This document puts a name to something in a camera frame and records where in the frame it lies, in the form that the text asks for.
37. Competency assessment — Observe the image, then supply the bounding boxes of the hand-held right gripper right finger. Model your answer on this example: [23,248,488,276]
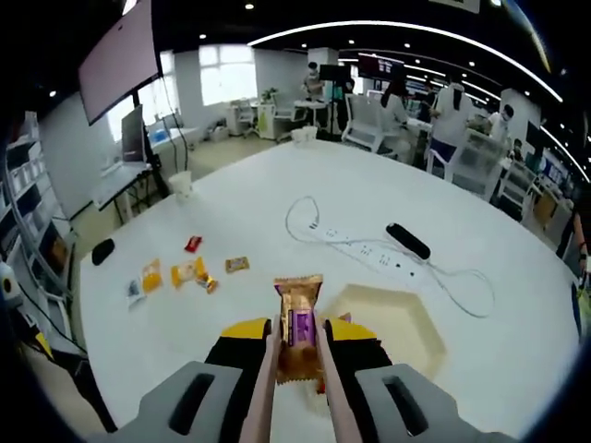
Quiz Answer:
[322,317,514,443]

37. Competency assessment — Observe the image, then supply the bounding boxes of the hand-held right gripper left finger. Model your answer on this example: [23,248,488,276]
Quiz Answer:
[87,317,274,443]

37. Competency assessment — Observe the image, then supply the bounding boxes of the pink food tongs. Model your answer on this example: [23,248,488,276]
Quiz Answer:
[243,315,365,443]

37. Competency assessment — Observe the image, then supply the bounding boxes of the beige hexagonal container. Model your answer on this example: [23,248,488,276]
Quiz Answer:
[299,283,448,413]

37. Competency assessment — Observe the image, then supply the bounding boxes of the clear white food packet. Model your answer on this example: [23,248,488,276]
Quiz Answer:
[125,279,148,309]

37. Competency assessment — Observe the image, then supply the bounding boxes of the yellow cake food packet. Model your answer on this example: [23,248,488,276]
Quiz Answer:
[140,258,164,295]
[170,257,207,290]

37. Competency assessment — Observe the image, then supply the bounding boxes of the orange brown food packet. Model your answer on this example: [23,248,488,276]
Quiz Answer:
[272,273,325,385]

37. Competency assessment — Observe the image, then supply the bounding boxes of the small brown food packet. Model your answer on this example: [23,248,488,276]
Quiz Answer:
[224,256,252,275]

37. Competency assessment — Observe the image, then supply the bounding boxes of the metal storage shelf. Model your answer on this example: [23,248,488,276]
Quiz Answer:
[0,110,73,301]

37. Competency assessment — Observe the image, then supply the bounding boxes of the black computer mouse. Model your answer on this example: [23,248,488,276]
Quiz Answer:
[90,238,116,267]

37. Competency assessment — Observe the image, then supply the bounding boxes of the row of white storage bins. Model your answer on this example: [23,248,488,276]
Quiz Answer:
[4,133,56,241]

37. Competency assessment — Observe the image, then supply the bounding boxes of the small black-legged table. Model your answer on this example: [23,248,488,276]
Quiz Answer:
[90,159,163,227]

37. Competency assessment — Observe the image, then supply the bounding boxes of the black oblong adapter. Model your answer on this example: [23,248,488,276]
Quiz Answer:
[385,222,432,261]

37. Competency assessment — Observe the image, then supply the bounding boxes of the open laptop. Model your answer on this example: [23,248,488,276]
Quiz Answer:
[120,104,147,165]

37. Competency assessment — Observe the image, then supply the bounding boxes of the white paper cup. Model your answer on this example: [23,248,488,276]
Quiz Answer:
[290,127,320,146]
[167,171,193,202]

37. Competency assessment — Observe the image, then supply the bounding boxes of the white mesh office chair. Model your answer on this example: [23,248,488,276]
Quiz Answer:
[501,159,537,219]
[344,91,388,153]
[450,128,503,198]

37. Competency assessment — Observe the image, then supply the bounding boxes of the white cabinet green panel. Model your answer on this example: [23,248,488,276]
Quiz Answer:
[256,103,279,140]

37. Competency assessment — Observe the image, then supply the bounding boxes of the dark hanging display screen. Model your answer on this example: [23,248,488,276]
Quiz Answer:
[358,54,406,80]

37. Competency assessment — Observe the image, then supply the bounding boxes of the black monitor on stand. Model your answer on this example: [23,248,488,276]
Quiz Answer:
[319,64,349,85]

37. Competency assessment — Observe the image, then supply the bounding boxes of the group of ceiling spot lights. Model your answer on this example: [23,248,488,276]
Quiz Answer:
[48,2,570,98]

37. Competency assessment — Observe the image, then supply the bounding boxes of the long ceiling light strip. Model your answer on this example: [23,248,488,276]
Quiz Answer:
[247,19,565,103]

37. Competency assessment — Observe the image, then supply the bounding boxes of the ceiling air conditioner vent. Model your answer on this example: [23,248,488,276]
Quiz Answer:
[428,0,482,14]

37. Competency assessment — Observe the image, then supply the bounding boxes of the white power strip with cable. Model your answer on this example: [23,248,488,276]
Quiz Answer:
[284,195,496,319]

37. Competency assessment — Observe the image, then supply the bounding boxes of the large wall display screen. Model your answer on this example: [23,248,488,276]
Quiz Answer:
[77,0,164,126]

